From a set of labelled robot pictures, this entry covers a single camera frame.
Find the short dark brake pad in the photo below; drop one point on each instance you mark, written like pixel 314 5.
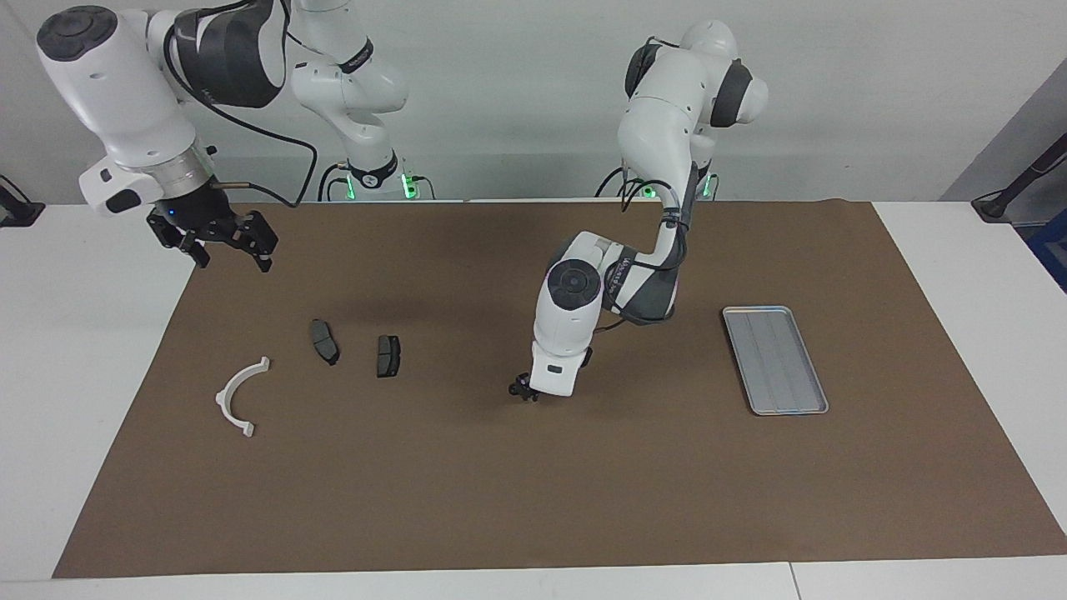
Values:
pixel 388 357

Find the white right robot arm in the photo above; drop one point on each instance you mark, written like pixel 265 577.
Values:
pixel 108 83

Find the silver metal tray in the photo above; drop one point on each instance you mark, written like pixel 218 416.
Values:
pixel 775 360

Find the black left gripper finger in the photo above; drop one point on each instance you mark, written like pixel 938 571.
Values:
pixel 530 390

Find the white curved plastic bracket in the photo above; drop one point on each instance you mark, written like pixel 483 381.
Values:
pixel 225 408

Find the long dark brake pad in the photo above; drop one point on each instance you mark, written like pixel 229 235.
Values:
pixel 324 342

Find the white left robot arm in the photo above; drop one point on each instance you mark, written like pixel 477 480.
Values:
pixel 571 325

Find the brown table mat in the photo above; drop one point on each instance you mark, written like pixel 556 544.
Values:
pixel 533 500

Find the black table clamp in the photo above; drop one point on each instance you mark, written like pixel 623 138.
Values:
pixel 17 212

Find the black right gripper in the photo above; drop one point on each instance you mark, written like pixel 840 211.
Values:
pixel 204 218

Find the blue box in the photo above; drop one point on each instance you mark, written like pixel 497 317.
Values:
pixel 1052 258

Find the black stand with pole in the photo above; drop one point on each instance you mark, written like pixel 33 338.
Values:
pixel 996 204

